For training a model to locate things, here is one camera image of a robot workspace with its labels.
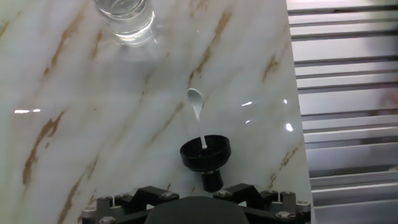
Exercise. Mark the clear glass jar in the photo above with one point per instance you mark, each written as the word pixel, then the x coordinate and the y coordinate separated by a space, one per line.
pixel 130 21

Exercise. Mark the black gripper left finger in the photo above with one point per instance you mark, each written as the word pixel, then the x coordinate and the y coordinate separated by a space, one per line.
pixel 136 200

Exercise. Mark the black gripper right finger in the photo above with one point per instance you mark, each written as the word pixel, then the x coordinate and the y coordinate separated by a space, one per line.
pixel 248 194

